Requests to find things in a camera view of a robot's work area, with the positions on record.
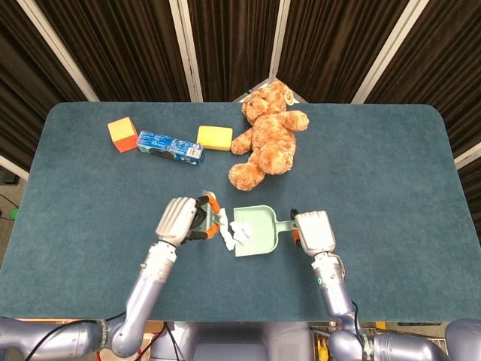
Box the mint green hand broom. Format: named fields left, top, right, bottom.
left=198, top=190, right=228, bottom=236

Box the blue-green table cover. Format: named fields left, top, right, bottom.
left=0, top=102, right=481, bottom=323

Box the orange and yellow cube sponge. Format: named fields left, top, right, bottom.
left=107, top=117, right=139, bottom=153

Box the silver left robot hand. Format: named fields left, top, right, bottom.
left=155, top=191, right=221, bottom=247

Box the mint green dustpan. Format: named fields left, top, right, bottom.
left=232, top=205, right=297, bottom=259

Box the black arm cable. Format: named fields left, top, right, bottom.
left=22, top=311, right=127, bottom=361
left=347, top=299, right=368, bottom=341

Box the blue cookie box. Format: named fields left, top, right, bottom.
left=135, top=130, right=206, bottom=165

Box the brown teddy bear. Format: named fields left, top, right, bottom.
left=228, top=80, right=310, bottom=192

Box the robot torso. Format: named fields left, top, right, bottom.
left=150, top=321, right=313, bottom=361

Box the dark brown pleated curtain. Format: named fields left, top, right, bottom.
left=0, top=0, right=481, bottom=177

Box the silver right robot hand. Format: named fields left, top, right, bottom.
left=289, top=208, right=337, bottom=256

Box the white partition frame post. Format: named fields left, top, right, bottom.
left=168, top=0, right=205, bottom=103
left=17, top=0, right=99, bottom=102
left=268, top=0, right=294, bottom=82
left=454, top=142, right=481, bottom=170
left=351, top=0, right=428, bottom=105
left=0, top=155, right=30, bottom=181

